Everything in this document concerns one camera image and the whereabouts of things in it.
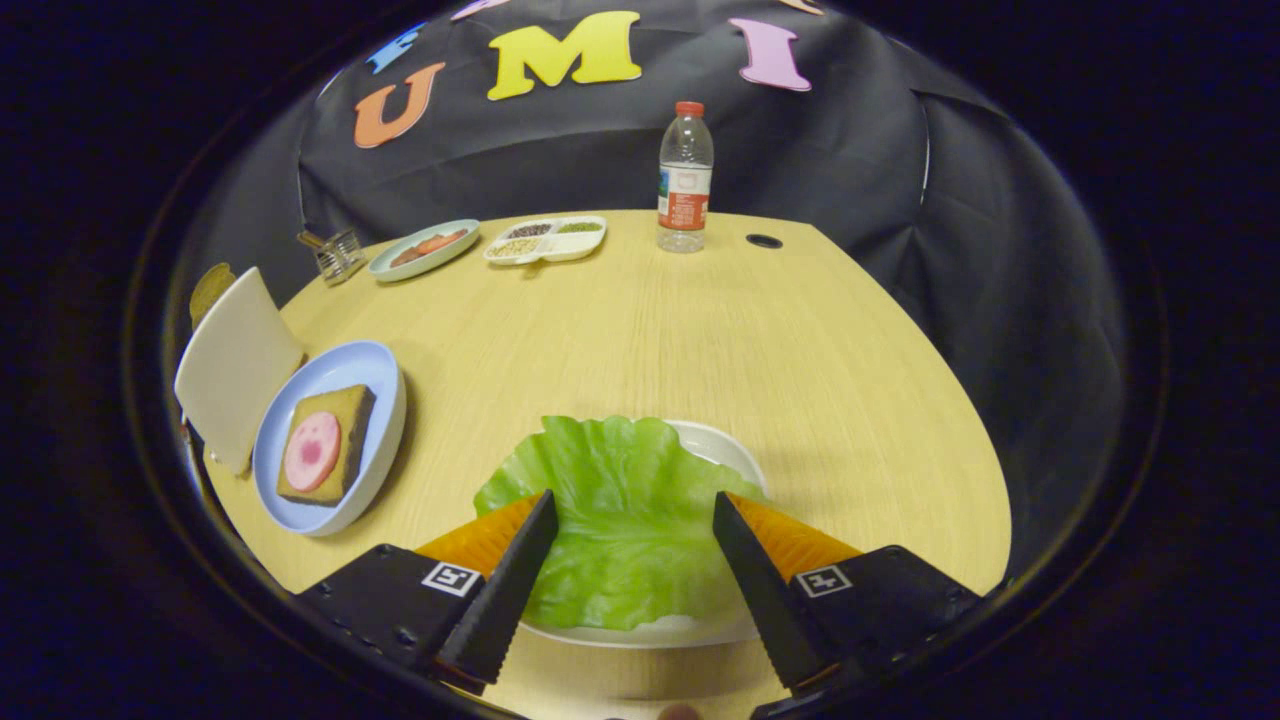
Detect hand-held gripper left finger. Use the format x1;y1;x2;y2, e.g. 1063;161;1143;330
295;489;559;696

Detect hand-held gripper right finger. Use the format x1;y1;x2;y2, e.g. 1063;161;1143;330
712;491;986;696

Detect green lettuce leaf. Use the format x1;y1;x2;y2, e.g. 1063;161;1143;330
473;415;771;632

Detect brown toast slice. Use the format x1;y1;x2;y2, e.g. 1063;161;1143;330
189;262;238;331

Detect white plate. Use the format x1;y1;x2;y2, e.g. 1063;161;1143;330
515;420;771;651

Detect brown bread slice with ham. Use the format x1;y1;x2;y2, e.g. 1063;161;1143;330
276;384;378;507

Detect pink ham slice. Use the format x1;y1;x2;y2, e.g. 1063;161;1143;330
284;411;343;494

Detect light blue plate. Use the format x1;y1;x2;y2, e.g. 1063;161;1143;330
252;340;408;538

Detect pale green plate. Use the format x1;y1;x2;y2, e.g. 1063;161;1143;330
368;219;481;283

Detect white divided condiment dish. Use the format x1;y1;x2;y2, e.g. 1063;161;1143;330
483;215;608;267

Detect white toaster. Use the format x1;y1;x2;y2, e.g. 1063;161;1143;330
173;266;306;477

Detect clear red-capped water bottle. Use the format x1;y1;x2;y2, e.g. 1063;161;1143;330
657;101;715;254

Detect black backdrop cloth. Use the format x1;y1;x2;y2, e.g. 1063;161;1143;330
165;0;1131;581

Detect metal wire utensil holder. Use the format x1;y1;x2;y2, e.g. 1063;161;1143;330
297;228;369;286

